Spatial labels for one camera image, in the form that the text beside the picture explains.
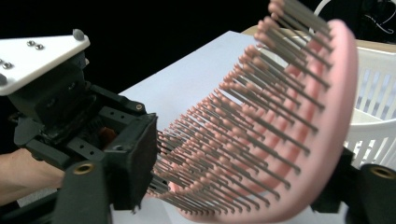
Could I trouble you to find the white cable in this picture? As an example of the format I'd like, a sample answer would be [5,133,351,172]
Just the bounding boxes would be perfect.
[366,10,396,35]

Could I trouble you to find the white slatted plastic basket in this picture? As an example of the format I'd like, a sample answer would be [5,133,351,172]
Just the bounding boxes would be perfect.
[312,0,396,172]

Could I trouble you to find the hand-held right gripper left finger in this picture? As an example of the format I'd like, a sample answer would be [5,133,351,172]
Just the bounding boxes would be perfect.
[104,112,159,214]

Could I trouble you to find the pink hairbrush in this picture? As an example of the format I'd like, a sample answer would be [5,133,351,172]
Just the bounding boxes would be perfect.
[146,0,359,224]

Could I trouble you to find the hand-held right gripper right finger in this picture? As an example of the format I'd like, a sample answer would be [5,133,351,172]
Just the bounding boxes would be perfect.
[311,147,360,214]

